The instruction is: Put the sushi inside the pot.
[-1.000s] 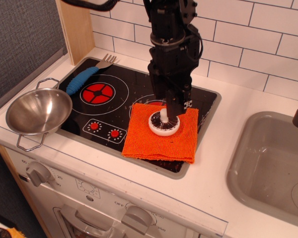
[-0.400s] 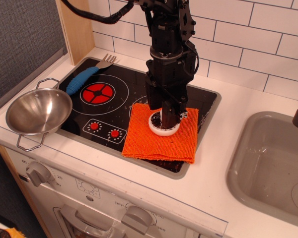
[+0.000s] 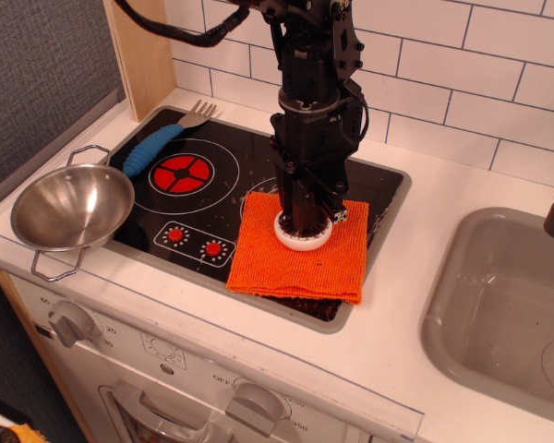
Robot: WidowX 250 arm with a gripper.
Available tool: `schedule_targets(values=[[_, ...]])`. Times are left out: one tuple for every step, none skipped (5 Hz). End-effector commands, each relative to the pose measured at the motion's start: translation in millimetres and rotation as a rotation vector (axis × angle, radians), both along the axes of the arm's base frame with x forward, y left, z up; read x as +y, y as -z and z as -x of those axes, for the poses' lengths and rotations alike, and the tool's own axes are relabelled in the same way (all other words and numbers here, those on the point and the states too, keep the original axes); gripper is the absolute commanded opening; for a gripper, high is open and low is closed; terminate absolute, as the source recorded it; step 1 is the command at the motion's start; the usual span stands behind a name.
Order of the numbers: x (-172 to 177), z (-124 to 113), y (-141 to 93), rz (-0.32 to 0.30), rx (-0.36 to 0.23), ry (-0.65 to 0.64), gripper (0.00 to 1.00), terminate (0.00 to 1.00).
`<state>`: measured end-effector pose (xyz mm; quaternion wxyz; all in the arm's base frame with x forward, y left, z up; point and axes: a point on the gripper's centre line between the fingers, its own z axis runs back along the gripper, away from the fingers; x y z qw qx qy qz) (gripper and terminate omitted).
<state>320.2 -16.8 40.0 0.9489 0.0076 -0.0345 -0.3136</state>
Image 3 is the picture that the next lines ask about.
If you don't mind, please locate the grey oven knob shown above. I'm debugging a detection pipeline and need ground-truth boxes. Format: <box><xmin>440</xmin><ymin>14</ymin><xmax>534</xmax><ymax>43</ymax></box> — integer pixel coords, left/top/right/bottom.
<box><xmin>225</xmin><ymin>383</ymin><xmax>284</xmax><ymax>437</ymax></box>

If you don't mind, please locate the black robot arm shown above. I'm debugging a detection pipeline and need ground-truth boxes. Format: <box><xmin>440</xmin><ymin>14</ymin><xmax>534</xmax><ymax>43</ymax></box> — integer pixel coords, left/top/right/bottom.
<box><xmin>246</xmin><ymin>1</ymin><xmax>368</xmax><ymax>238</ymax></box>

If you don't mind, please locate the orange cloth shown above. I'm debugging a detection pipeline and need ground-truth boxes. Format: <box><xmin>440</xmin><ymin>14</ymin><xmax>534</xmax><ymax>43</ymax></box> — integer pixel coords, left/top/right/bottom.
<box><xmin>226</xmin><ymin>192</ymin><xmax>369</xmax><ymax>305</ymax></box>

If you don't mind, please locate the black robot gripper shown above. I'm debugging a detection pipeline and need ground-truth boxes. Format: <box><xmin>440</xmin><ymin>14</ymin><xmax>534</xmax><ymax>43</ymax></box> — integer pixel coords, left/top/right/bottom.
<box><xmin>271</xmin><ymin>99</ymin><xmax>368</xmax><ymax>233</ymax></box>

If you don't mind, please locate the steel pot with handles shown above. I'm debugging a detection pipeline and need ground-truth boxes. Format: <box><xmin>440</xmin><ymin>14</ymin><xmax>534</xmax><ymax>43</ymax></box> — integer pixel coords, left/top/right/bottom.
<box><xmin>10</xmin><ymin>145</ymin><xmax>135</xmax><ymax>282</ymax></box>

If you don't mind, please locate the grey timer knob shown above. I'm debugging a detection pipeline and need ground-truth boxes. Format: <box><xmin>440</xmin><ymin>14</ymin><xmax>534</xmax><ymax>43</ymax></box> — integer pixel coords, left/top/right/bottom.
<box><xmin>48</xmin><ymin>300</ymin><xmax>95</xmax><ymax>348</ymax></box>

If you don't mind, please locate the blue handled metal fork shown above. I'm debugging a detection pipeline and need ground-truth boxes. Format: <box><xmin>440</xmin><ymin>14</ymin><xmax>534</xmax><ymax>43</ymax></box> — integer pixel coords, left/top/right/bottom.
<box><xmin>122</xmin><ymin>101</ymin><xmax>217</xmax><ymax>178</ymax></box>

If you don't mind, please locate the toy oven door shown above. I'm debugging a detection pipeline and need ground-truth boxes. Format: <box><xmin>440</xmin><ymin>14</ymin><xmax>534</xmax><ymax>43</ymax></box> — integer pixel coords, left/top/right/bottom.
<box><xmin>100</xmin><ymin>381</ymin><xmax>369</xmax><ymax>442</ymax></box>

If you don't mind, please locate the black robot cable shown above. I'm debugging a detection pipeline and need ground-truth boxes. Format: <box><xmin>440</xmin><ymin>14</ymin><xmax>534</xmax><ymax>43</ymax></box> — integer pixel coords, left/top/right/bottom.
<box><xmin>113</xmin><ymin>0</ymin><xmax>253</xmax><ymax>49</ymax></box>

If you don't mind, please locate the grey toy sink basin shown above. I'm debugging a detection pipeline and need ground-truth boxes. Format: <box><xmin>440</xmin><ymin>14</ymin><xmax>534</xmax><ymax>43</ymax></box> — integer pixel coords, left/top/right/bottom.
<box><xmin>422</xmin><ymin>208</ymin><xmax>554</xmax><ymax>422</ymax></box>

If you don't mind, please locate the yellow cloth at corner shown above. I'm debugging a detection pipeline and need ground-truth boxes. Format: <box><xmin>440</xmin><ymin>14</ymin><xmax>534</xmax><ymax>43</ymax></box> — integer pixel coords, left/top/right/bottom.
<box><xmin>0</xmin><ymin>425</ymin><xmax>47</xmax><ymax>443</ymax></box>

